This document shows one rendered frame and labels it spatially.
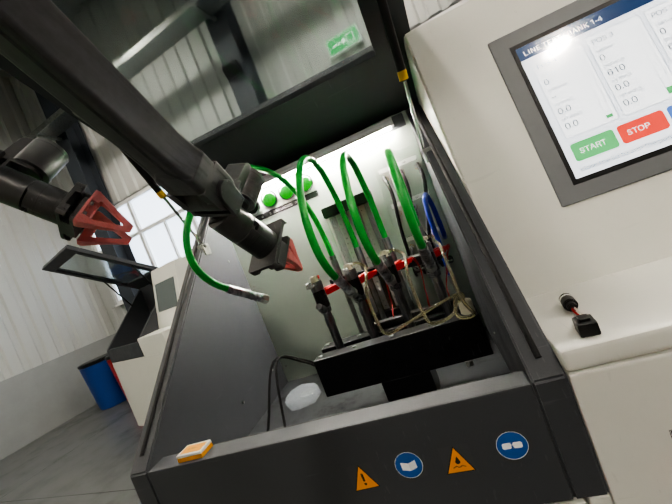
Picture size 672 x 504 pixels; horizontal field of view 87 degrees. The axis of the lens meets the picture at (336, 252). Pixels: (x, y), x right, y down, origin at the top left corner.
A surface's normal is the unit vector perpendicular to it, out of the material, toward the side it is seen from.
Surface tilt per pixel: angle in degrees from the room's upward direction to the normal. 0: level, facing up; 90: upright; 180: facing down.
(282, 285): 90
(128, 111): 113
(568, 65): 76
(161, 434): 90
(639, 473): 90
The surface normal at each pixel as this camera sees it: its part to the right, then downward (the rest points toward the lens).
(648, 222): -0.31, -0.09
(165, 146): 0.93, 0.07
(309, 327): -0.23, 0.13
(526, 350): -0.42, -0.59
